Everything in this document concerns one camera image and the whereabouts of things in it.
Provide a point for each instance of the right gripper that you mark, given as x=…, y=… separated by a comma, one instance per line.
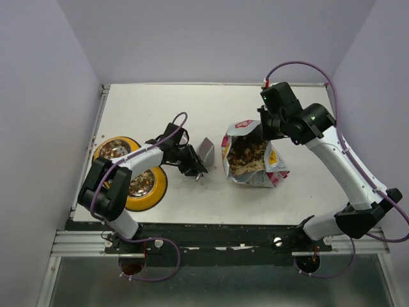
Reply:
x=267, y=134

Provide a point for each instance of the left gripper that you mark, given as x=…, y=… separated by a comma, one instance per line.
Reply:
x=192, y=156

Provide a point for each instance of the metal food scoop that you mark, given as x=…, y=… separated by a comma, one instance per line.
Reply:
x=206, y=154

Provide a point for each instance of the pet food bag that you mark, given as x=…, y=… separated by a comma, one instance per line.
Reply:
x=250, y=160

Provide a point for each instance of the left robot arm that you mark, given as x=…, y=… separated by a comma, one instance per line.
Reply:
x=104, y=191

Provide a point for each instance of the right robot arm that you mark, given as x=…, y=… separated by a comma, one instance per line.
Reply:
x=368, y=199

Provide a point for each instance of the yellow double pet bowl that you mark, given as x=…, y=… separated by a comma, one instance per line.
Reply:
x=147, y=189

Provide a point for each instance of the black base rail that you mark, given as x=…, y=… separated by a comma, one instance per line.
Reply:
x=217, y=244

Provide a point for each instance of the aluminium frame rail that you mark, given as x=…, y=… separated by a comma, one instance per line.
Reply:
x=84, y=244

